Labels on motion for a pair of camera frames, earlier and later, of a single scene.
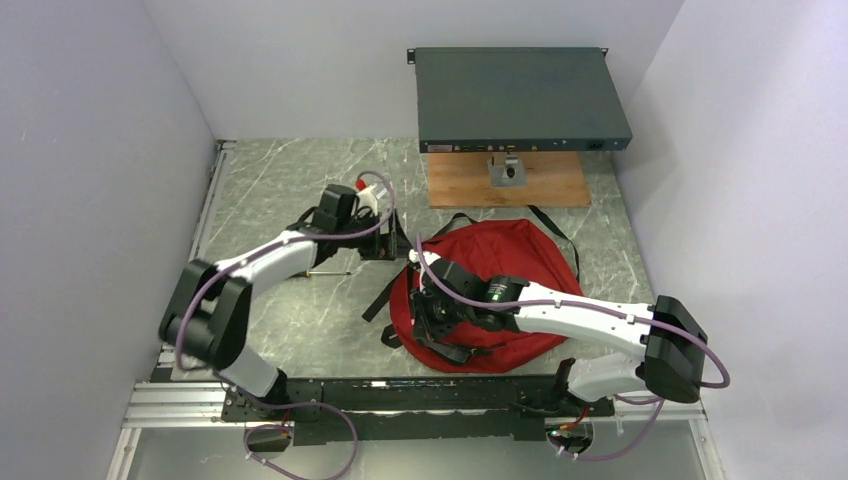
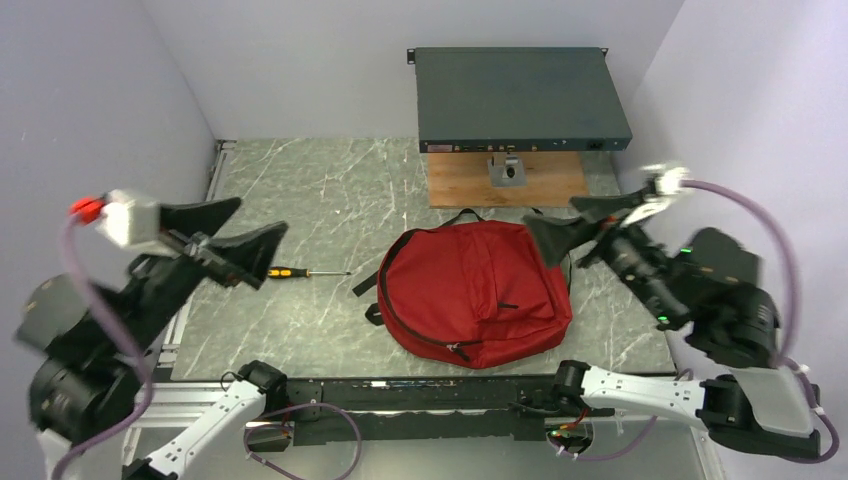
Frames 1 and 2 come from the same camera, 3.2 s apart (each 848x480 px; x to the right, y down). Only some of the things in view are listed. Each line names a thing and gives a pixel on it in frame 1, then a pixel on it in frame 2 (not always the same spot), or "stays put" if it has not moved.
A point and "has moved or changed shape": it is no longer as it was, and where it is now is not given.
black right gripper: x=424 y=326 to x=554 y=234
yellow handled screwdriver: x=307 y=273 stays put
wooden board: x=463 y=181 stays put
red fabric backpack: x=491 y=247 has moved or changed shape
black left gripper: x=394 y=245 to x=250 y=252
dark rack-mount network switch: x=516 y=99 stays put
